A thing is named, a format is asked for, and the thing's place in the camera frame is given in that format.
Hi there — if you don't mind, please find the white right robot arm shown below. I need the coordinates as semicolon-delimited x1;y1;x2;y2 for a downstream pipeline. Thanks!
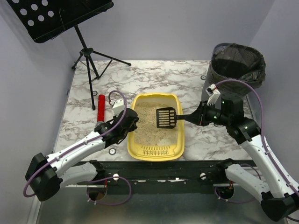
184;94;299;222

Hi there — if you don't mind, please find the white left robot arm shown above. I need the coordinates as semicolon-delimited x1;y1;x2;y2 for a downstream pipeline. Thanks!
23;108;139;202

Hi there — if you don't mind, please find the round marker front left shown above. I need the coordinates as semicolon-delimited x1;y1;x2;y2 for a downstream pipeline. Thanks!
109;148;116;155

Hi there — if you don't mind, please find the black music stand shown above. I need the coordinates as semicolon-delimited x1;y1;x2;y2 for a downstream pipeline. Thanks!
8;0;131;110

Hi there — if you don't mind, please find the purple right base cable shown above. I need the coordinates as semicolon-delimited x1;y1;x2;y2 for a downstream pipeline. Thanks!
214;163;262;203

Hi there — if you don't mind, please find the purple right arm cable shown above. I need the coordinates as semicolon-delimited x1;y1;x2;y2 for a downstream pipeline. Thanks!
212;78;299;220

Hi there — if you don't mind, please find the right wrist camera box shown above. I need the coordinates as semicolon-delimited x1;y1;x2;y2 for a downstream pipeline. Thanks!
206;84;221;105

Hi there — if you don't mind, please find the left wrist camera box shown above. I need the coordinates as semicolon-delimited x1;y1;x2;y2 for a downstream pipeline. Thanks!
112;99;125;117

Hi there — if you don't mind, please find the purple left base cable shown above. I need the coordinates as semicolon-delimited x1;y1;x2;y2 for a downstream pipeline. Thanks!
87;176;133;206

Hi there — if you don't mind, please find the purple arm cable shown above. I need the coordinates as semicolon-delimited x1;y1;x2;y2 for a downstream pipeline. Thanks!
212;78;299;220
23;90;128;198

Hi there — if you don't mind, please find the black trash bag liner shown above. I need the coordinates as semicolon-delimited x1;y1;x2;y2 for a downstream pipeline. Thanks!
206;43;266;89

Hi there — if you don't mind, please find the black slotted litter scoop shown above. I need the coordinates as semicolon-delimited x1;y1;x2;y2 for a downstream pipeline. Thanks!
156;107;191;129

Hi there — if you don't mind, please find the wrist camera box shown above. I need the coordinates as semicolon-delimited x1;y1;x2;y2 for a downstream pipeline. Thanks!
112;99;125;117
206;84;221;105

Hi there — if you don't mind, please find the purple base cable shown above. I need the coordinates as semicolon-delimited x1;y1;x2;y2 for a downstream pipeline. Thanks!
87;176;133;206
214;163;262;203

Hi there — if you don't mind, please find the grey ribbed trash can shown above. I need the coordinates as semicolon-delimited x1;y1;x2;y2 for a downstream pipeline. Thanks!
201;43;247;101

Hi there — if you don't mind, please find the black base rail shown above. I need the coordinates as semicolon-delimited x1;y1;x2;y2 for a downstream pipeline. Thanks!
77;160;234;194

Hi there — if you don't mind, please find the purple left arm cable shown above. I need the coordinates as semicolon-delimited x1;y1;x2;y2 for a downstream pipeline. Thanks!
23;90;128;198

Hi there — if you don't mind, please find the yellow plastic litter box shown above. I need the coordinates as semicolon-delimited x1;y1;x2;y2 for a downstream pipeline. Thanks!
127;93;185;161

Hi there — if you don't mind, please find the beige cat litter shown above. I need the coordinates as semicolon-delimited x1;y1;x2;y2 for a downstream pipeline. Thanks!
134;102;178;146

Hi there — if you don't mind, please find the red cylinder tool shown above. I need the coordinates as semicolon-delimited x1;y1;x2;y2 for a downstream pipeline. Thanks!
96;94;105;126

